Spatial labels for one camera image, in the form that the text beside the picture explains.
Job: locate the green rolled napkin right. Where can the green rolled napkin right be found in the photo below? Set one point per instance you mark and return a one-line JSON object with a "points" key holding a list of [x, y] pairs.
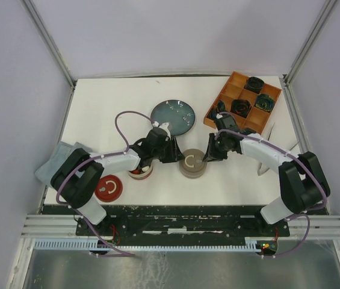
{"points": [[265, 102]]}

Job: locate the aluminium frame post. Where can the aluminium frame post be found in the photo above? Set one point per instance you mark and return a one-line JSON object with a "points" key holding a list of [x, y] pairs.
{"points": [[36, 18], [316, 29]]}

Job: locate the left aluminium frame post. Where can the left aluminium frame post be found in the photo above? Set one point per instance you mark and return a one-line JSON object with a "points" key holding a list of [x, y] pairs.
{"points": [[36, 18]]}

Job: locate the orange black rolled napkin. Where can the orange black rolled napkin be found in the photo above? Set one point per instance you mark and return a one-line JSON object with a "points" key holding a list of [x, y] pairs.
{"points": [[241, 107]]}

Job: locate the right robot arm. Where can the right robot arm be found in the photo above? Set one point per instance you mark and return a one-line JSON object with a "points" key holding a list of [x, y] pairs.
{"points": [[303, 186]]}

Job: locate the beige lunch box lid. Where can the beige lunch box lid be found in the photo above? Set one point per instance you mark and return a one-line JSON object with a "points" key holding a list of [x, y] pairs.
{"points": [[193, 162]]}

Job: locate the light blue cloth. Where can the light blue cloth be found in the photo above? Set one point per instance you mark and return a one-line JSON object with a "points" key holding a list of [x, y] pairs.
{"points": [[58, 157]]}

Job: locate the blue ceramic food plate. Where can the blue ceramic food plate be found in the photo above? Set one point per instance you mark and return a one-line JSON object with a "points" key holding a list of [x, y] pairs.
{"points": [[180, 116]]}

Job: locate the blue rolled napkin left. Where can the blue rolled napkin left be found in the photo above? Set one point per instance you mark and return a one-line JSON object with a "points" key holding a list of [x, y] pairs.
{"points": [[220, 107]]}

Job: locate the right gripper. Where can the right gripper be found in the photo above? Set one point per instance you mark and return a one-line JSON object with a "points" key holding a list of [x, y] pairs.
{"points": [[210, 153]]}

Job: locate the red lunch box lid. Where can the red lunch box lid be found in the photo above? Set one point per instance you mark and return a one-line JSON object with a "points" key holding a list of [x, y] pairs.
{"points": [[109, 188]]}

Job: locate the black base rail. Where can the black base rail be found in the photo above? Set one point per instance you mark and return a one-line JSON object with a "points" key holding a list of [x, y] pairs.
{"points": [[187, 225]]}

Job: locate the wooden compartment tray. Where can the wooden compartment tray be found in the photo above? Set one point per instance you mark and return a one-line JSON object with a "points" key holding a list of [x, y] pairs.
{"points": [[249, 99]]}

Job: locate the metal tongs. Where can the metal tongs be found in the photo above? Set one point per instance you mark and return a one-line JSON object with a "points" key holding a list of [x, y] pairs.
{"points": [[262, 169]]}

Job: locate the right aluminium frame post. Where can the right aluminium frame post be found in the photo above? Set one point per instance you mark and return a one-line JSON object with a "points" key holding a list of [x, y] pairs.
{"points": [[316, 29]]}

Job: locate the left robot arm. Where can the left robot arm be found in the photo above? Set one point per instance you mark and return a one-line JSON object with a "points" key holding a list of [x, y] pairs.
{"points": [[77, 178]]}

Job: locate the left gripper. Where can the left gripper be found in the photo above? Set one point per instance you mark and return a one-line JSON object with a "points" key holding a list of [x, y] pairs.
{"points": [[175, 155]]}

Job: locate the beige lunch box bowl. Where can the beige lunch box bowl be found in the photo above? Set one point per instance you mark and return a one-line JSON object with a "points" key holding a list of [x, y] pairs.
{"points": [[191, 174]]}

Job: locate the dark rolled napkin top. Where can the dark rolled napkin top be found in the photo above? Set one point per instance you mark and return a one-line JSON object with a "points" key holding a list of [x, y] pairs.
{"points": [[254, 84]]}

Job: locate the red steel lunch bowl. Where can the red steel lunch bowl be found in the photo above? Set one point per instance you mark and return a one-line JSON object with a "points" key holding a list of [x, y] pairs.
{"points": [[136, 175]]}

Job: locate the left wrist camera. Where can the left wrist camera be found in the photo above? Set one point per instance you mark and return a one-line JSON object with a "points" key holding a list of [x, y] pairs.
{"points": [[164, 126]]}

